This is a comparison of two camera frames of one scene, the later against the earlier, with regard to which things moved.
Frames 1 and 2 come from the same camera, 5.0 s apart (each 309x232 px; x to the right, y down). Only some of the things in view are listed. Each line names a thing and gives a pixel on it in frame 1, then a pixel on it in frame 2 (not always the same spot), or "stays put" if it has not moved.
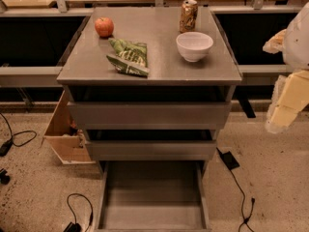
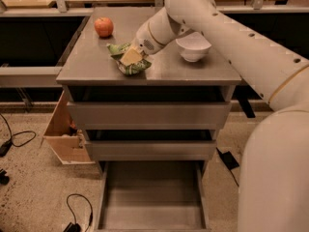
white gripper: [298, 43] -> [144, 40]
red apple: [104, 26] stays put
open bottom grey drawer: [152, 196] stays put
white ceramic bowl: [194, 45] stays put
